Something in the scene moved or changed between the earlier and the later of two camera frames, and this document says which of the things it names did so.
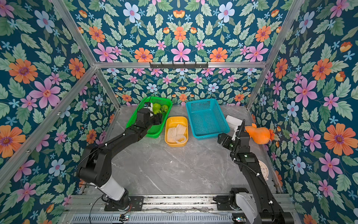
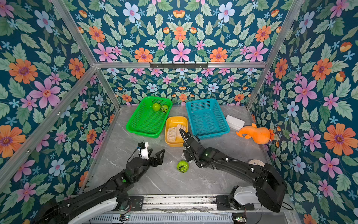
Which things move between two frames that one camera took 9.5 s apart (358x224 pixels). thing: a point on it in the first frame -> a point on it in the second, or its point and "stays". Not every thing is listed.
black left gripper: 157,118 -> 160,160
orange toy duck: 260,135 stays
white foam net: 172,134 stays
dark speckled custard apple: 164,108 stays
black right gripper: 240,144 -> 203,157
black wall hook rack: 179,65 stays
